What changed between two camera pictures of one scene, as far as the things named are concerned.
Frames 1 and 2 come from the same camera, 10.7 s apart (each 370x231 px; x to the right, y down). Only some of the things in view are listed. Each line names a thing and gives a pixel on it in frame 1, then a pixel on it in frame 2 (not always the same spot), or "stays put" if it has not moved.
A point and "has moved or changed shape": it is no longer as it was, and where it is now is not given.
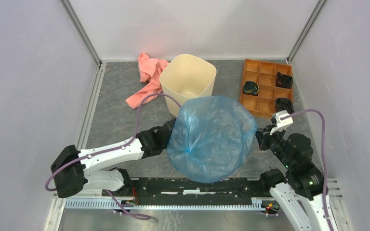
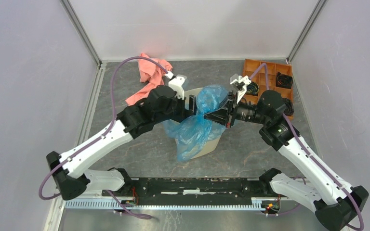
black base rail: x=237 y=188 stays put
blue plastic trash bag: x=208 y=137 has moved or changed shape
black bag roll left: x=251 y=87 stays put
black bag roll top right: x=284 y=80 stays put
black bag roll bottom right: x=282 y=104 stays put
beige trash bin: x=186 y=78 → x=211 y=146
